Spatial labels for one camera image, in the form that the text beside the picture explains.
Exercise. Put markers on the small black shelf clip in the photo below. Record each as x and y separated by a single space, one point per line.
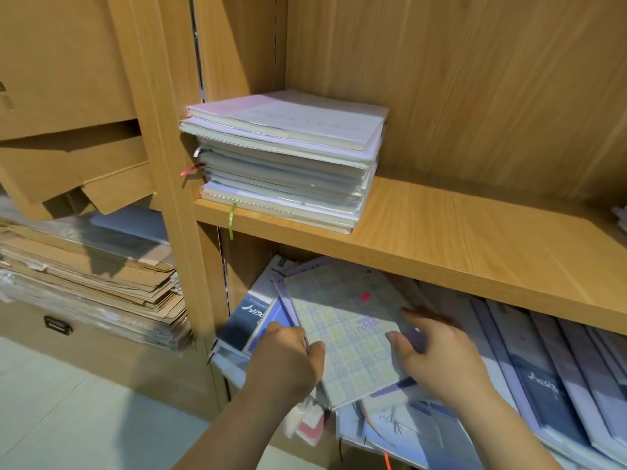
59 325

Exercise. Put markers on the stack of large blue notebooks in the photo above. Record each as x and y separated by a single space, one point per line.
284 151

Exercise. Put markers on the stack of flat wrapped packets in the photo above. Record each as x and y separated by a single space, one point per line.
98 279

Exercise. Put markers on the pastel grid pattern notebook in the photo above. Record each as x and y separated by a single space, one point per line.
343 323

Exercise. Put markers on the person's left hand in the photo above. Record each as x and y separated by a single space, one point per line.
284 367

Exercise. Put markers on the row of patterned notebooks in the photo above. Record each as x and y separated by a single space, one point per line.
549 377

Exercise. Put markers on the person's left forearm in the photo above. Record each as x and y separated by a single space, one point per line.
235 440

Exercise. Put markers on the person's right hand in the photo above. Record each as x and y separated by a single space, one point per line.
446 372

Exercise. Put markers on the wooden shelf unit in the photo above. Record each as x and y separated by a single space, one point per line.
470 240

